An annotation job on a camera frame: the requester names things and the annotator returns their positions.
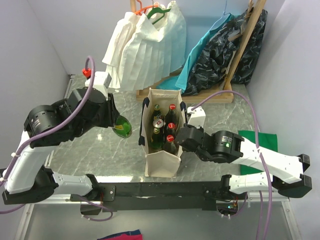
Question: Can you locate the wooden clothes rack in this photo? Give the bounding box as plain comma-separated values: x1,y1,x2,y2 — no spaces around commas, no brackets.
136,0,266,104

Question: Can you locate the cream canvas tote bag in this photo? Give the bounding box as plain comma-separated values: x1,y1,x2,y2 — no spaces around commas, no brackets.
138,88,187,178

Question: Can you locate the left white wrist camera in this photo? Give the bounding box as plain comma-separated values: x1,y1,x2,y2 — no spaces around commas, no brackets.
82,68,112,97

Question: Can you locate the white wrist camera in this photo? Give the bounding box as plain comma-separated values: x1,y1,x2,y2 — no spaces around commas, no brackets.
82,68,112,97
187,106,206,129

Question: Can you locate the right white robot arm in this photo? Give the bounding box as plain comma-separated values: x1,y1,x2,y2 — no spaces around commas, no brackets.
176,125,312,199

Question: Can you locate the green hanger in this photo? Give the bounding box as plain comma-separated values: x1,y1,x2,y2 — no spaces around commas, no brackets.
146,5,172,25

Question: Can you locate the white pleated garment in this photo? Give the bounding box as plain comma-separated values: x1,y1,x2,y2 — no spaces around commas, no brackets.
102,1,187,91

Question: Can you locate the dark patterned garment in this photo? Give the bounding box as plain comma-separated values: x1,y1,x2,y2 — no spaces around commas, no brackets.
183,9,268,96

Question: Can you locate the cola glass bottle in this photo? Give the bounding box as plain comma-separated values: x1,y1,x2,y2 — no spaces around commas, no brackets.
164,103,179,126

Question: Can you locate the pink and blue cloth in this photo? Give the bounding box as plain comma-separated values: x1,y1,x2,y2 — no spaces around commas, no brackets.
98,229,143,240

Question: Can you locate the blue wire hanger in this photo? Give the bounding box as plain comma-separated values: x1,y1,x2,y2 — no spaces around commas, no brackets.
209,0,228,31

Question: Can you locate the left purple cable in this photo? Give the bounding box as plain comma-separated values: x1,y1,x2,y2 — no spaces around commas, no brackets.
0,55,113,222

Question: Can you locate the teal shirt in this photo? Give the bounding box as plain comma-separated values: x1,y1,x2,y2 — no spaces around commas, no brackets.
156,13,236,93

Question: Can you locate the green cloth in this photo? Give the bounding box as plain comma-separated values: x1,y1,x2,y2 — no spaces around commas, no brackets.
238,130,278,176

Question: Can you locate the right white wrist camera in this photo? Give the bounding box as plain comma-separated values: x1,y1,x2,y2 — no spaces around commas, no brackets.
187,106,206,129

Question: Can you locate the silver beverage can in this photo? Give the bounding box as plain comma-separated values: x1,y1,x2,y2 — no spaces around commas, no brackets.
152,118,165,132

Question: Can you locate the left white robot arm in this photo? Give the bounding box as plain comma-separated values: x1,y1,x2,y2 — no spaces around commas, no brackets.
2,87,120,205

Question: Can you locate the green bottle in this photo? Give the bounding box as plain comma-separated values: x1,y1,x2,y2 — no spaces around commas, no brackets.
150,127,164,151
112,115,132,139
151,104,164,123

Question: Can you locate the orange hanger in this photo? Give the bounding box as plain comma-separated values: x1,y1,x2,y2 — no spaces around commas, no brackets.
130,0,159,15

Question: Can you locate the black base beam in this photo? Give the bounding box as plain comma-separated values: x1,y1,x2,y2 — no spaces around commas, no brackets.
84,180,246,212

